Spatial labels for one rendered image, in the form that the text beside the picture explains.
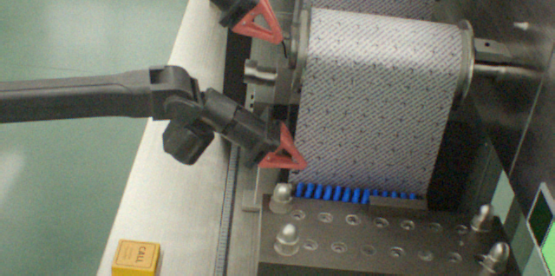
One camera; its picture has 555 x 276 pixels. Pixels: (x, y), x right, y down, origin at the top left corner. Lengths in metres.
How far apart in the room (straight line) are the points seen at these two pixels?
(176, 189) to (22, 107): 0.40
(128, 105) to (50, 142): 2.06
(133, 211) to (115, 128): 1.90
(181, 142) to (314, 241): 0.26
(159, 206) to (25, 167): 1.70
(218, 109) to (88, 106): 0.19
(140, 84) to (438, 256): 0.52
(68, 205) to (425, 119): 1.86
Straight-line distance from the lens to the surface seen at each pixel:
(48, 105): 1.04
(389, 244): 1.08
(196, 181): 1.35
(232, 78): 1.43
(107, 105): 1.04
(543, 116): 0.99
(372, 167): 1.15
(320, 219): 1.10
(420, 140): 1.13
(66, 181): 2.85
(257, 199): 1.28
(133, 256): 1.15
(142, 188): 1.33
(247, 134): 1.08
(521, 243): 1.50
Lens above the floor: 1.71
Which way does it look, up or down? 31 degrees down
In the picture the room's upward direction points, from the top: 8 degrees clockwise
